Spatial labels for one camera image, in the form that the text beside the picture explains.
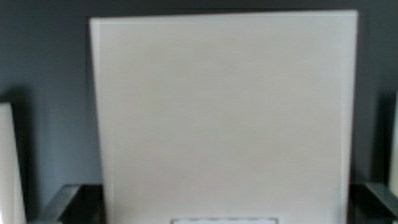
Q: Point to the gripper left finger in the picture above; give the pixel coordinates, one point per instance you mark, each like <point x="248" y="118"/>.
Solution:
<point x="77" y="206"/>

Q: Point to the white cabinet top block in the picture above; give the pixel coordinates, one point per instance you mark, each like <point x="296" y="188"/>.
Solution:
<point x="225" y="96"/>

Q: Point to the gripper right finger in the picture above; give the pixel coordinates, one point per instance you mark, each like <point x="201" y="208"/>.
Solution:
<point x="374" y="204"/>

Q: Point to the white U-shaped fence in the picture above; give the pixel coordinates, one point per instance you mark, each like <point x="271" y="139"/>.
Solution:
<point x="11" y="193"/>

